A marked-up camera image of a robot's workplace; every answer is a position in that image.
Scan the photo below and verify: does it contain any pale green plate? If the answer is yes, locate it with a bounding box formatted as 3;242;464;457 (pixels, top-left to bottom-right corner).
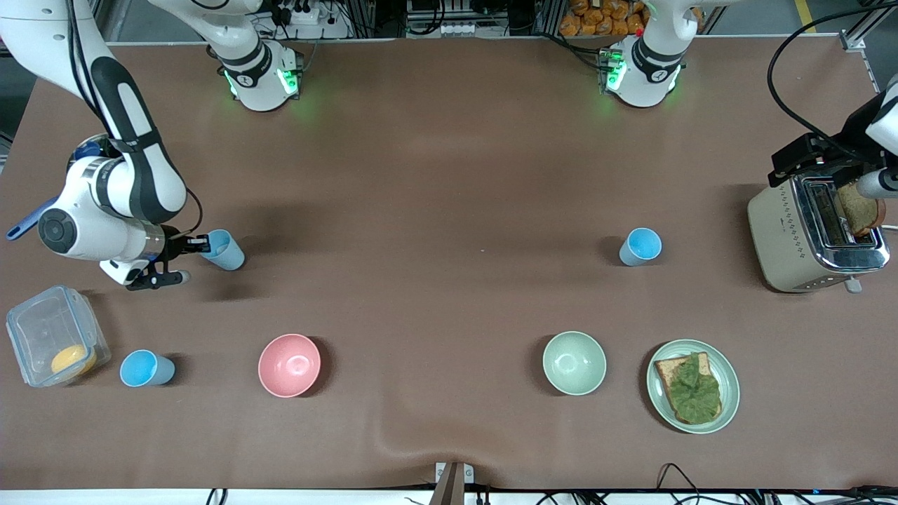
646;339;740;435

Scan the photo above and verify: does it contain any metal table clamp bracket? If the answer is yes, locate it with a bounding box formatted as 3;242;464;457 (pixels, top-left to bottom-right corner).
435;462;475;505

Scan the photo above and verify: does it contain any brown bread slice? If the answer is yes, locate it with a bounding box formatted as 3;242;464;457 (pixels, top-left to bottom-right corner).
836;184;886;238

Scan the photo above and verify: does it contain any cream and chrome toaster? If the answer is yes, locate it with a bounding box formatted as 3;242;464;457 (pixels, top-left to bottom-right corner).
746;174;891;294

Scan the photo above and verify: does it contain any light blue plastic cup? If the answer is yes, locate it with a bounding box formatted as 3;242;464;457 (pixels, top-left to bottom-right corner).
619;227;662;267
119;349;176;388
199;229;246;272

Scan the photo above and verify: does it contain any black looped cable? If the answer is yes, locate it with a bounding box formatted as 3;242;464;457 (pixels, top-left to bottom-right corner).
656;463;704;505

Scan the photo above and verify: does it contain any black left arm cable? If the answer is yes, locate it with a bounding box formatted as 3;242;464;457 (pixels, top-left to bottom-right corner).
766;6;898;148

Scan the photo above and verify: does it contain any brown table mat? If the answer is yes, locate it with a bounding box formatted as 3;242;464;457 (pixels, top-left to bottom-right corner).
0;36;898;492

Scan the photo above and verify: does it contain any green lettuce leaf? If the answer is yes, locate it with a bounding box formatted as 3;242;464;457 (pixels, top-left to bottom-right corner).
664;353;723;424

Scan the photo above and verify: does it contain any white power strip with plugs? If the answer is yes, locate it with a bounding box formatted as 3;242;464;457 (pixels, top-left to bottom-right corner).
276;2;322;26

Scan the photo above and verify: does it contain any bag of orange buns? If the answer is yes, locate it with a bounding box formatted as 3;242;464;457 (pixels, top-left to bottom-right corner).
559;0;650;38

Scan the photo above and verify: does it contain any pale green bowl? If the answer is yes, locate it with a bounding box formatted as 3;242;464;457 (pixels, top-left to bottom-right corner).
542;331;608;396

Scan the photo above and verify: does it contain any toast slice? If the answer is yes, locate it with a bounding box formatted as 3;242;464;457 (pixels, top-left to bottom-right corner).
655;352;723;426

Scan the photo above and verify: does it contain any pink bowl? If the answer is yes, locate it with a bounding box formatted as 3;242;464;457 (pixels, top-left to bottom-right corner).
257;333;322;398

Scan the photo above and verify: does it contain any clear plastic food container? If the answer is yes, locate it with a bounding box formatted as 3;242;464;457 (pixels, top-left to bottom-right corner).
6;285;112;388

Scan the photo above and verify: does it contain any yellow round food piece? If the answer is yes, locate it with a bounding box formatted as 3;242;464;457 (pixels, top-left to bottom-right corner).
51;344;98;377

